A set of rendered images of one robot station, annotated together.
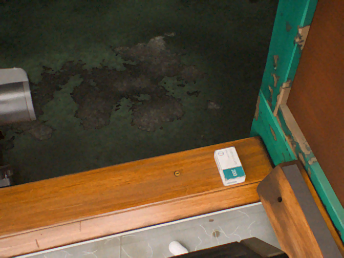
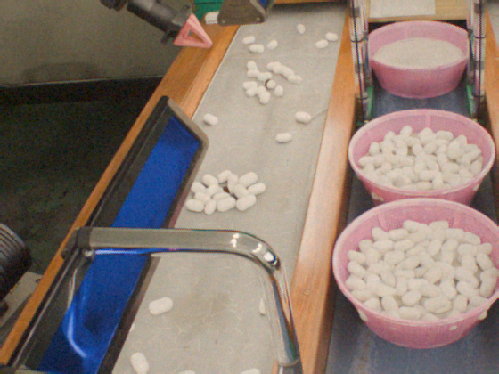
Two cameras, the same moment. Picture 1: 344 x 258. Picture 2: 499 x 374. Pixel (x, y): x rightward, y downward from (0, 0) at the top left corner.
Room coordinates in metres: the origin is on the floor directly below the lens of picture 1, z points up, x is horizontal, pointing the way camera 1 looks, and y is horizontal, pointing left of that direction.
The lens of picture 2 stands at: (-0.51, 1.41, 1.44)
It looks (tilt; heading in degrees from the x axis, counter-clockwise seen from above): 36 degrees down; 300
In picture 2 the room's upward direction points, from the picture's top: 12 degrees counter-clockwise
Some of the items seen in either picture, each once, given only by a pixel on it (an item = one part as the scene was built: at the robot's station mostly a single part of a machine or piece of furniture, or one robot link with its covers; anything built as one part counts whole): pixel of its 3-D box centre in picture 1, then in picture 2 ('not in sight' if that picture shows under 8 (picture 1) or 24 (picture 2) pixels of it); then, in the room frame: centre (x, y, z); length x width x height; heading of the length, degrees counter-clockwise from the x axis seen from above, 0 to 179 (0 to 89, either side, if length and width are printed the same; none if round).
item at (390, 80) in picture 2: not in sight; (418, 60); (-0.22, 0.01, 0.72); 0.27 x 0.27 x 0.10
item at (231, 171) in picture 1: (229, 166); (216, 17); (0.37, -0.09, 0.77); 0.06 x 0.04 x 0.02; 12
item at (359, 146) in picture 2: not in sight; (421, 168); (-0.31, 0.44, 0.72); 0.27 x 0.27 x 0.10
